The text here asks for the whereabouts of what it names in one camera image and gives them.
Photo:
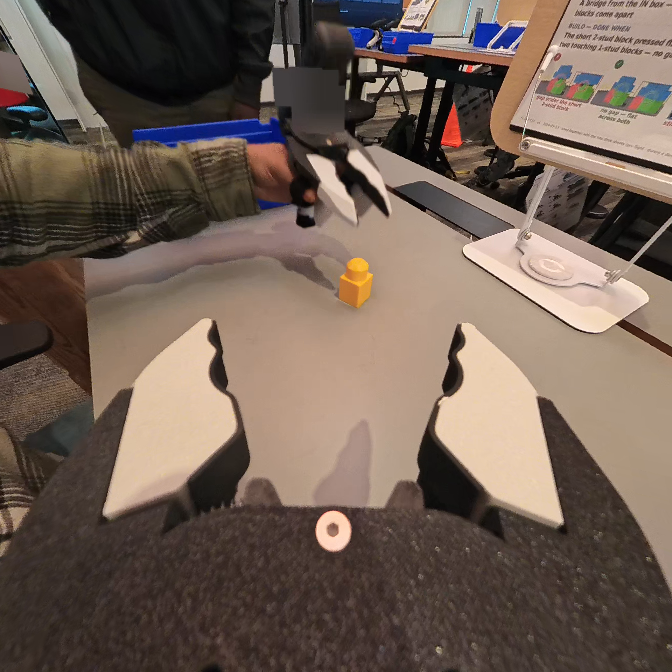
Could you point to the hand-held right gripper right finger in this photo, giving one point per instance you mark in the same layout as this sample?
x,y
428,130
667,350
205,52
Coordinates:
x,y
493,435

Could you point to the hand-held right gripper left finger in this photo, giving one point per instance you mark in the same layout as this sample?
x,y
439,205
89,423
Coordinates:
x,y
173,425

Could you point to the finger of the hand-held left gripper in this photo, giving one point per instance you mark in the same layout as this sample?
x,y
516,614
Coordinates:
x,y
370,178
333,183

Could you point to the orange toy block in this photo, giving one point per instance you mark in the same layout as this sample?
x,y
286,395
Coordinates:
x,y
356,288

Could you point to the blue plastic bin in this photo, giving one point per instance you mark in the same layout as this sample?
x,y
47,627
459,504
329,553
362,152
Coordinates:
x,y
409,41
485,34
210,131

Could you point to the person's left hand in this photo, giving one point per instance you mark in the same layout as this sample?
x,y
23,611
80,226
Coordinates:
x,y
270,168

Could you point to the black office stool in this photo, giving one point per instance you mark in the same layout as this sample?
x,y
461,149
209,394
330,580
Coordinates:
x,y
362,107

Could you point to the orange traffic cone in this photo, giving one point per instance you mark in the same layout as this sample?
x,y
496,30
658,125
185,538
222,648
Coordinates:
x,y
452,131

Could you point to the brown background table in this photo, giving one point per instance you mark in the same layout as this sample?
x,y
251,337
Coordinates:
x,y
462,55

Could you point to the white document stand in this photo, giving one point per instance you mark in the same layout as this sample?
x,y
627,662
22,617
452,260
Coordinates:
x,y
567,299

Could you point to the wooden pillar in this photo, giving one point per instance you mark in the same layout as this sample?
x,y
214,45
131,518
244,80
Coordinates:
x,y
42,315

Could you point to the printed white box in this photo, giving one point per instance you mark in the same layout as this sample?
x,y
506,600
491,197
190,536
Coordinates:
x,y
556,199

